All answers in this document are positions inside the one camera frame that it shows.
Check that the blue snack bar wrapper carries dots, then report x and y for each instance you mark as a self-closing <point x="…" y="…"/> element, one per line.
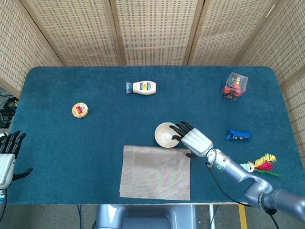
<point x="238" y="136"/>

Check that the colourful feather shuttlecock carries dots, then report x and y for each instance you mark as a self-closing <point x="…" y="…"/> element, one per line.
<point x="264" y="164"/>

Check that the round yellow tin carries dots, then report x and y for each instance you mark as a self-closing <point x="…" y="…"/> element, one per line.
<point x="80" y="110"/>

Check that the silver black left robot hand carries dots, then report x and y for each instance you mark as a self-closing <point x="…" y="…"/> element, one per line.
<point x="6" y="167"/>

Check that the mayonnaise squeeze bottle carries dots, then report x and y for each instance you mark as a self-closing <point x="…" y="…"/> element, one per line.
<point x="144" y="87"/>

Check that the grey robot torso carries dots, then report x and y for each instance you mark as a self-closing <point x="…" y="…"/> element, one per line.
<point x="147" y="217"/>

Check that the brown woven placemat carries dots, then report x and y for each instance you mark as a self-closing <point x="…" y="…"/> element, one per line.
<point x="155" y="174"/>

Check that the white bowl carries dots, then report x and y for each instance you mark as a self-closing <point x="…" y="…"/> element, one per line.
<point x="164" y="140"/>

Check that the clear box with red parts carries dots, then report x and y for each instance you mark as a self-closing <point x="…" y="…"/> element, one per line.
<point x="234" y="87"/>

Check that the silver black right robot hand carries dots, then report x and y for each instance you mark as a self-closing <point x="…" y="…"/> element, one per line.
<point x="197" y="142"/>

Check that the woven bamboo folding screen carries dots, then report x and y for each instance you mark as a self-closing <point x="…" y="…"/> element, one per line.
<point x="155" y="31"/>

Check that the blue felt table cover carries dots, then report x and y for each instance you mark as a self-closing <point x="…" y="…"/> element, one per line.
<point x="107" y="143"/>

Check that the white table leg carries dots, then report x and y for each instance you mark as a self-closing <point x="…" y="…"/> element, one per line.
<point x="211" y="217"/>

